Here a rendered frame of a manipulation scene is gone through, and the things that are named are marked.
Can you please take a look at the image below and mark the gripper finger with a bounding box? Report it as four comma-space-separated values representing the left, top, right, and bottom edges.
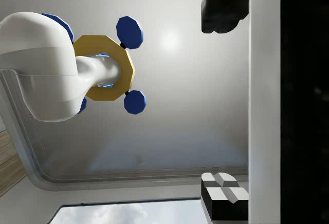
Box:
200, 0, 249, 34
200, 172, 249, 224

